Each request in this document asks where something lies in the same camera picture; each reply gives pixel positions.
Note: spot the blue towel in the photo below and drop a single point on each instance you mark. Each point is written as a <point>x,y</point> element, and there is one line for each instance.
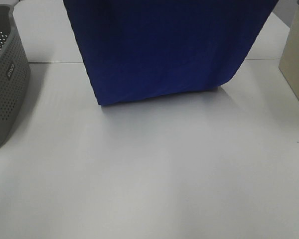
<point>138,49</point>

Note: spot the grey perforated plastic basket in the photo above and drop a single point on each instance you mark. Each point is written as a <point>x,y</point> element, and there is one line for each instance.
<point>14,71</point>

